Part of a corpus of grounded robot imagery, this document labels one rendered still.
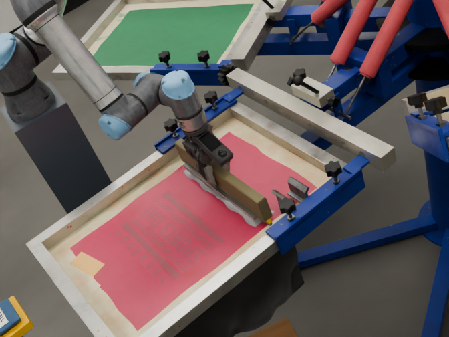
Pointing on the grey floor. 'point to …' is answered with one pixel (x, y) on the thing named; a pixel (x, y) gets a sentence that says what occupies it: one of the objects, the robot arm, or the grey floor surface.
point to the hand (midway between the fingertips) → (222, 180)
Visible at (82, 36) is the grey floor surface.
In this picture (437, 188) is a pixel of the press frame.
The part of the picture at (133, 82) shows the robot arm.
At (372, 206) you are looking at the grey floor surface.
